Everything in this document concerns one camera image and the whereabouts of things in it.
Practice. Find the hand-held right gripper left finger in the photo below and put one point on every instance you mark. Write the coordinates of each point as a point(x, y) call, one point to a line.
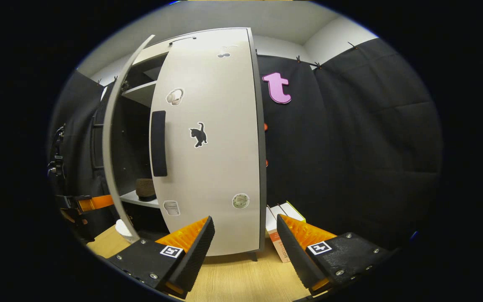
point(195, 251)

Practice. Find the white and orange box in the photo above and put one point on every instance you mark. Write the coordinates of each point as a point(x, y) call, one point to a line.
point(278, 245)

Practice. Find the black backdrop cloth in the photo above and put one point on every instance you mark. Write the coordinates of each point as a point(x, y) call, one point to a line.
point(350, 147)

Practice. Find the white cabinet door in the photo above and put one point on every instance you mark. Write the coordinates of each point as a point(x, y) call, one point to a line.
point(216, 176)
point(107, 147)

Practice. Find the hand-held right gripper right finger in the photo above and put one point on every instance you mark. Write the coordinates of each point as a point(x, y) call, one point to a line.
point(295, 251)

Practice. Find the brown fuzzy shoe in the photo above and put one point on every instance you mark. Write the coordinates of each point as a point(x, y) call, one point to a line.
point(145, 188)

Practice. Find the white cabinet shelf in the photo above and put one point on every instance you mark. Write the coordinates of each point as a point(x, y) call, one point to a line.
point(138, 199)
point(141, 93)

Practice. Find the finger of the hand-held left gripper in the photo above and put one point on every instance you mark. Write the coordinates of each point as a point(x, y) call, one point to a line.
point(97, 202)
point(74, 216)

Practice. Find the white shoe cabinet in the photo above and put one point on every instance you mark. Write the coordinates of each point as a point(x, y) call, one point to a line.
point(134, 138)

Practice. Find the white and yellow box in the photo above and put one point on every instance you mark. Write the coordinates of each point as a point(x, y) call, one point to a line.
point(281, 212)

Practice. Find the white cabinet drawer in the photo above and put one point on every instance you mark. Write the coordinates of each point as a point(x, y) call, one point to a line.
point(157, 48)

